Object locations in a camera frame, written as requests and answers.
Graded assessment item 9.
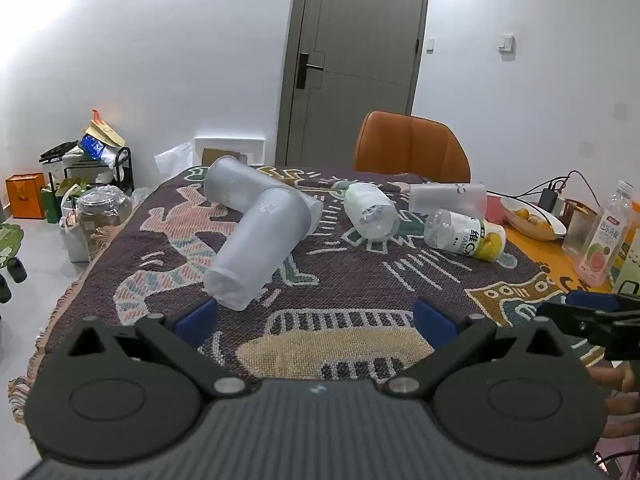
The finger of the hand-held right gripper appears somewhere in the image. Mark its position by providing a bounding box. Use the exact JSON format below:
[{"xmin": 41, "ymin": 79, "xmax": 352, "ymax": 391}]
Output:
[
  {"xmin": 566, "ymin": 289, "xmax": 640, "ymax": 317},
  {"xmin": 536, "ymin": 302, "xmax": 640, "ymax": 362}
]

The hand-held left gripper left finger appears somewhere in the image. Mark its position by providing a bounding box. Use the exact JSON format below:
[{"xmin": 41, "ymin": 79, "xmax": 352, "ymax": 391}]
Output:
[{"xmin": 66, "ymin": 297, "xmax": 249, "ymax": 397}]

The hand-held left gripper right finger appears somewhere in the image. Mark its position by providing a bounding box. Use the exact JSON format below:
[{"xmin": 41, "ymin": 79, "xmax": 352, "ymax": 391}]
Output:
[{"xmin": 382, "ymin": 297, "xmax": 577, "ymax": 397}]

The tall frosted plastic cup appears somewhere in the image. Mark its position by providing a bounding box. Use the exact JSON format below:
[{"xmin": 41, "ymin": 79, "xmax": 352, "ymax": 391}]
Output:
[{"xmin": 202, "ymin": 185, "xmax": 314, "ymax": 311}]

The clear plastic cup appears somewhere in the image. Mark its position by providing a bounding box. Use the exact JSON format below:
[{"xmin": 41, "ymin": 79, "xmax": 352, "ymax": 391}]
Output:
[{"xmin": 408, "ymin": 182, "xmax": 488, "ymax": 221}]

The wide frosted plastic cup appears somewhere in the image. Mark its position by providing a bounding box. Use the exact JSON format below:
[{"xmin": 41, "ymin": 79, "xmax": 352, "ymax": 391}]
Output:
[{"xmin": 203, "ymin": 155, "xmax": 323, "ymax": 233}]

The person's right hand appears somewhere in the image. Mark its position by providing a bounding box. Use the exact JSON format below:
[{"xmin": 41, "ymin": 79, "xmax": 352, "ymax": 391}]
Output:
[{"xmin": 589, "ymin": 360, "xmax": 640, "ymax": 438}]

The yellow green carton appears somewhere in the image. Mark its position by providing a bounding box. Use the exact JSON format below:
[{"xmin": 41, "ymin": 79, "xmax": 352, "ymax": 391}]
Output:
[{"xmin": 612, "ymin": 200, "xmax": 640, "ymax": 288}]

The pink label drink bottle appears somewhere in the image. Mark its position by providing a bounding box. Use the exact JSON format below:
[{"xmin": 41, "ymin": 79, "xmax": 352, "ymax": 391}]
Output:
[{"xmin": 575, "ymin": 180, "xmax": 637, "ymax": 289}]

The orange table cloth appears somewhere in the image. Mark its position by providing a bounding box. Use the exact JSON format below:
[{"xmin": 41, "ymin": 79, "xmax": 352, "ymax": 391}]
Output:
[{"xmin": 502, "ymin": 222, "xmax": 615, "ymax": 295}]

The clear glass container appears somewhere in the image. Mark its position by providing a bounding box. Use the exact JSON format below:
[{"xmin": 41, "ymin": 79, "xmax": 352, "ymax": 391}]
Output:
[{"xmin": 562, "ymin": 200, "xmax": 599, "ymax": 257}]

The white bowl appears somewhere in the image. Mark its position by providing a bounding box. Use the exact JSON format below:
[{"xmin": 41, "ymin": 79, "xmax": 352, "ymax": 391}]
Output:
[{"xmin": 499, "ymin": 195, "xmax": 569, "ymax": 241}]

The yellow label plastic bottle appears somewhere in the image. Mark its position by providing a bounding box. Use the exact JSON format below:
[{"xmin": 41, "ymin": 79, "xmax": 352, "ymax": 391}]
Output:
[{"xmin": 423, "ymin": 208, "xmax": 507, "ymax": 264}]

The patterned woven blanket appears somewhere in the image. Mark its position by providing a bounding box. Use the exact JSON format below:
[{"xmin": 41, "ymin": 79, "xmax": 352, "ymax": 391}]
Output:
[{"xmin": 7, "ymin": 163, "xmax": 608, "ymax": 423}]

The black charger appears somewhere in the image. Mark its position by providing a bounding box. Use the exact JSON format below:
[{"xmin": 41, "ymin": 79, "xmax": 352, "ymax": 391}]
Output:
[{"xmin": 537, "ymin": 187, "xmax": 566, "ymax": 214}]

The small clear plastic bottle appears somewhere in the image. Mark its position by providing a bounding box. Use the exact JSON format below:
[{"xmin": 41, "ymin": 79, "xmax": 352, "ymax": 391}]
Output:
[{"xmin": 343, "ymin": 182, "xmax": 401, "ymax": 241}]

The white shopping bag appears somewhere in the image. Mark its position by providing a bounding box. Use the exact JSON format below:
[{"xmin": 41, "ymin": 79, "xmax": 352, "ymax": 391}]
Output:
[{"xmin": 59, "ymin": 199, "xmax": 92, "ymax": 264}]

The white plastic bag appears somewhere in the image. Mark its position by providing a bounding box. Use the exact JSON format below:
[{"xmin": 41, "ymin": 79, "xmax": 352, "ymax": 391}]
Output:
[{"xmin": 153, "ymin": 142, "xmax": 194, "ymax": 179}]

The brown cardboard box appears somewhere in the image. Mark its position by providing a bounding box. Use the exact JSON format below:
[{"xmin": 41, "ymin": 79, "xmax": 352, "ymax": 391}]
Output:
[{"xmin": 201, "ymin": 148, "xmax": 240, "ymax": 167}]

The black storage rack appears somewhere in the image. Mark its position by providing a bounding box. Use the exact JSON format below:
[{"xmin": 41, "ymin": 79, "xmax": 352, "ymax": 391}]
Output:
[{"xmin": 39, "ymin": 142, "xmax": 134, "ymax": 197}]

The orange chair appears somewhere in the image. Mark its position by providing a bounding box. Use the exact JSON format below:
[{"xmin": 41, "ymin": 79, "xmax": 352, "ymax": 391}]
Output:
[{"xmin": 353, "ymin": 110, "xmax": 472, "ymax": 184}]

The white flat box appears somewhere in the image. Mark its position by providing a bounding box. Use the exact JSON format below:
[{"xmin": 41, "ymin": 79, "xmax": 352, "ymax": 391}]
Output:
[{"xmin": 193, "ymin": 135, "xmax": 265, "ymax": 167}]

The blue white packet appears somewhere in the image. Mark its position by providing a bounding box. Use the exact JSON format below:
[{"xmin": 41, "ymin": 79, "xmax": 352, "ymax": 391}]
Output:
[{"xmin": 79, "ymin": 135, "xmax": 109, "ymax": 161}]

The green chair base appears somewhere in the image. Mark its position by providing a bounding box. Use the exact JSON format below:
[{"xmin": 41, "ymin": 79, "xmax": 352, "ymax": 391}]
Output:
[{"xmin": 0, "ymin": 223, "xmax": 29, "ymax": 305}]

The brown paper bag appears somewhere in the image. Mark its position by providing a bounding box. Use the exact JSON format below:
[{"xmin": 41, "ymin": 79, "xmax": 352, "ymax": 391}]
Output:
[{"xmin": 83, "ymin": 108, "xmax": 125, "ymax": 149}]

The orange paper bag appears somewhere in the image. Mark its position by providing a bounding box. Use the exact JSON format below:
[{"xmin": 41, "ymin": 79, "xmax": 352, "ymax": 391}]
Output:
[{"xmin": 5, "ymin": 172, "xmax": 47, "ymax": 220}]

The grey door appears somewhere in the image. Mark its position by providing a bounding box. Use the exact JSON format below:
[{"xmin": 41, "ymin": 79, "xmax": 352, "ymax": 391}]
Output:
[{"xmin": 274, "ymin": 0, "xmax": 432, "ymax": 166}]

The black cable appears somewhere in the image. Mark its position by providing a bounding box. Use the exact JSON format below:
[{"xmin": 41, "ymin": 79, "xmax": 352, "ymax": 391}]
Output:
[{"xmin": 486, "ymin": 169, "xmax": 602, "ymax": 209}]

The black door lock handle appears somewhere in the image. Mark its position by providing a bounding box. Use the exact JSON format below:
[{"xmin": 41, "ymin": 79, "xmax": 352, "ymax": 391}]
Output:
[{"xmin": 295, "ymin": 52, "xmax": 325, "ymax": 90}]

